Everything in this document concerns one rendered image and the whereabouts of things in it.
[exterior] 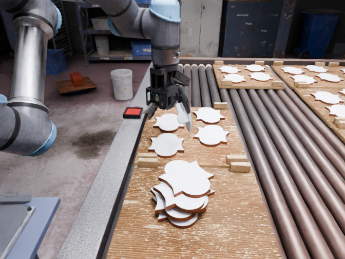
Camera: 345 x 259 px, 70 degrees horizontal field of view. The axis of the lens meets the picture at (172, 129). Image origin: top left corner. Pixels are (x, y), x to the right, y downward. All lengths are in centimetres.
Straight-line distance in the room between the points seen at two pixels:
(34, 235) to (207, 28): 500
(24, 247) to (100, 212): 19
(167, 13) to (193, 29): 470
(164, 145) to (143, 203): 24
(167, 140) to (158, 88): 23
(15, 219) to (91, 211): 18
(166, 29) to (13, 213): 57
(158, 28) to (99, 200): 46
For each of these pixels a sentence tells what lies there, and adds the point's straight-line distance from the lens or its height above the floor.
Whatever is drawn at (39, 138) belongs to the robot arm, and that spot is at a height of 104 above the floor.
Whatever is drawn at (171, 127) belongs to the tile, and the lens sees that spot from 92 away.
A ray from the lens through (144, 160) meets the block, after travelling 73.
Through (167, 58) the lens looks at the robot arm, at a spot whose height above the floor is 124.
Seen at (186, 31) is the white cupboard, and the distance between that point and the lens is 534.
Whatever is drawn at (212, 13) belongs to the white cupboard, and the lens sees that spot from 536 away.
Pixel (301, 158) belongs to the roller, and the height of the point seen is 91.
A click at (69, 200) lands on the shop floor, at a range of 210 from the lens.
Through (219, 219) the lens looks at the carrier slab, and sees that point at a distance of 62.
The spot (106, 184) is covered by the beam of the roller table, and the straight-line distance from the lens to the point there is 75.
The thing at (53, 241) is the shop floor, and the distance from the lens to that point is 188.
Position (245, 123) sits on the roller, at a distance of 105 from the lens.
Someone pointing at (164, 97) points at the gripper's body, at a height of 114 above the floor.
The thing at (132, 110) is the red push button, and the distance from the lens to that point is 110.
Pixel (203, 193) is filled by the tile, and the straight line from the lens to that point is 57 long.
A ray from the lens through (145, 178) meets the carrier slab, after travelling 71.
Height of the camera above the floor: 140
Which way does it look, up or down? 30 degrees down
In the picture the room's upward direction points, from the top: straight up
